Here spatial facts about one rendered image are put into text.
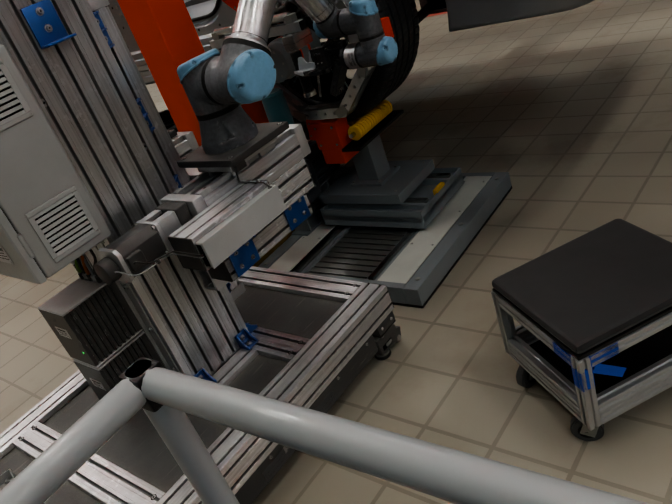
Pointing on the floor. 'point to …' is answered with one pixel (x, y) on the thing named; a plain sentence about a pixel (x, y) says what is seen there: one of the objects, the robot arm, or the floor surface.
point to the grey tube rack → (170, 417)
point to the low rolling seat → (592, 322)
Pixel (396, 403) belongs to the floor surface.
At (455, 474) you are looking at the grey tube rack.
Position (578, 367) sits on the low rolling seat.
